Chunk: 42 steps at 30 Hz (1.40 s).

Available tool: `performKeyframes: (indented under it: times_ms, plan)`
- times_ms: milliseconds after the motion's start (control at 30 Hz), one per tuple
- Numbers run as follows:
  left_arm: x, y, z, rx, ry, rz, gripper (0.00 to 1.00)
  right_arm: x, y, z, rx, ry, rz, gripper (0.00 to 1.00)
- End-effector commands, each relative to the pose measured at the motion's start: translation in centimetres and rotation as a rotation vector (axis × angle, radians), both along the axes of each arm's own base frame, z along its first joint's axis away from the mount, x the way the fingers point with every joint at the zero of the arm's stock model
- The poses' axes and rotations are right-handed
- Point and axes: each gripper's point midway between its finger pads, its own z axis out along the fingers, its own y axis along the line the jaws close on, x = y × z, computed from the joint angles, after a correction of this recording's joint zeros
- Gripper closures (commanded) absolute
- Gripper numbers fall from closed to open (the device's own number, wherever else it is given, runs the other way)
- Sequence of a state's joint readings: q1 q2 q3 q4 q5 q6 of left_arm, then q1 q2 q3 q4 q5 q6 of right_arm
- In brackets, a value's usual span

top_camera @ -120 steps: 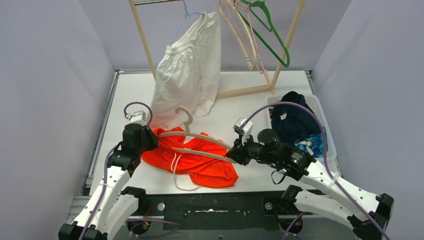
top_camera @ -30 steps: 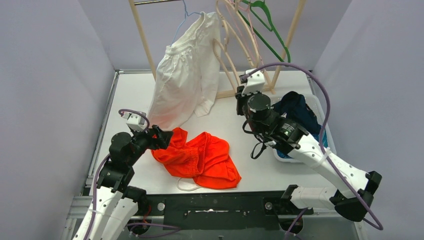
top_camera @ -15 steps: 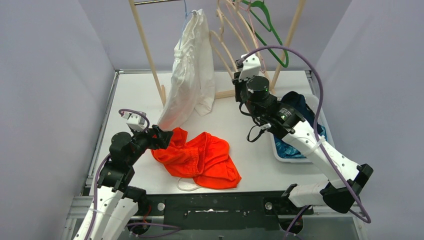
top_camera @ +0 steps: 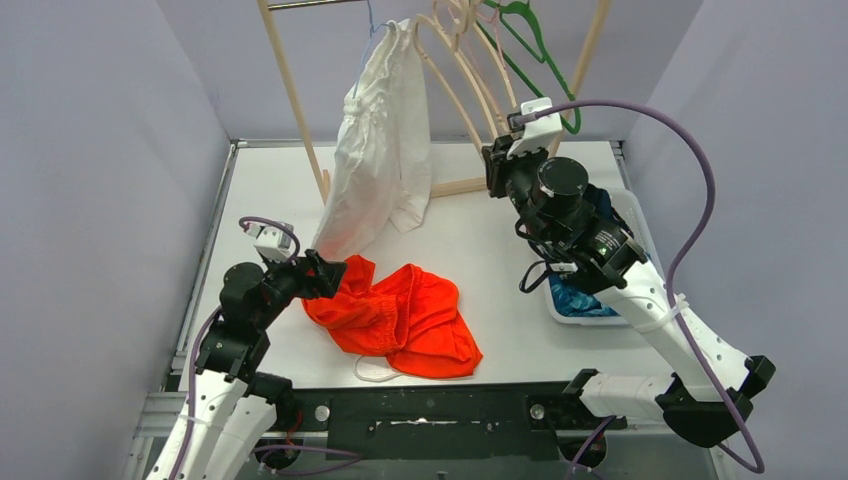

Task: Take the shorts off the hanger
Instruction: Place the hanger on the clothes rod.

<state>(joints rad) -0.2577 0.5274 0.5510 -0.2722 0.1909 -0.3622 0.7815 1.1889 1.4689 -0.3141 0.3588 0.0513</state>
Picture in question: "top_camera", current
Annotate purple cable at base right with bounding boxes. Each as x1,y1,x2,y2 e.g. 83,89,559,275
566,415,621,480

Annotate purple cable at base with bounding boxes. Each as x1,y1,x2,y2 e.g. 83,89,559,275
566,415,621,480
251,443,362,478

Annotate orange shorts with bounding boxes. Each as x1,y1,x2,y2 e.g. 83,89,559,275
302,255,483,379

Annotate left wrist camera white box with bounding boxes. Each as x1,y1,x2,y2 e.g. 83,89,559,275
246,222,293,264

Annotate wooden hanger of navy shorts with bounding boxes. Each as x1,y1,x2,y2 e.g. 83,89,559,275
432,0,512,136

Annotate clear plastic basket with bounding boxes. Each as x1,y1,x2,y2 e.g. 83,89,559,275
542,188,658,327

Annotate pink hanger of blue shorts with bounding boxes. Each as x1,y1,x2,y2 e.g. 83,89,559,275
451,0,518,107

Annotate navy blue shorts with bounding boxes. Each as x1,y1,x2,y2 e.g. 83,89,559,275
583,184,633,236

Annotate wooden clothes rack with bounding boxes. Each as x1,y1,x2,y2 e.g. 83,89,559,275
257,1,612,202

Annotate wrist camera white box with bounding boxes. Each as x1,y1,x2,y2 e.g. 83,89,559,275
246,222,293,264
507,97,563,160

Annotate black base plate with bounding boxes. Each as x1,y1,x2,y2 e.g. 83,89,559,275
162,374,654,463

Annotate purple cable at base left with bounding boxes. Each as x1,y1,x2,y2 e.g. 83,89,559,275
251,443,362,478

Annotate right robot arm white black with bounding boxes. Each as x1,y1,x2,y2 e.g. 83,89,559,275
481,136,776,448

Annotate wooden hanger of orange shorts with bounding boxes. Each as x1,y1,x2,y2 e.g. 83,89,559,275
412,12,502,151

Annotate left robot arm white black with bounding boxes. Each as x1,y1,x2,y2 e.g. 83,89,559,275
148,249,347,479

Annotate blue patterned shorts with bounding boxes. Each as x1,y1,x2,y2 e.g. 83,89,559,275
548,276,618,318

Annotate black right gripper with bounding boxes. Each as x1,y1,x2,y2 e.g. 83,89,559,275
484,132,554,246

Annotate green hanger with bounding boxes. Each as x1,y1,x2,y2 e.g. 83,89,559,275
482,0,582,135

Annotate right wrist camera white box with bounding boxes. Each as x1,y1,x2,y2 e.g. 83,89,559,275
507,97,563,160

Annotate lilac hanger of white shorts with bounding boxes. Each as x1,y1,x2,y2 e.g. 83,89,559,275
349,0,399,101

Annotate white shorts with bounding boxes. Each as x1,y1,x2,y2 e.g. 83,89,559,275
312,19,433,260

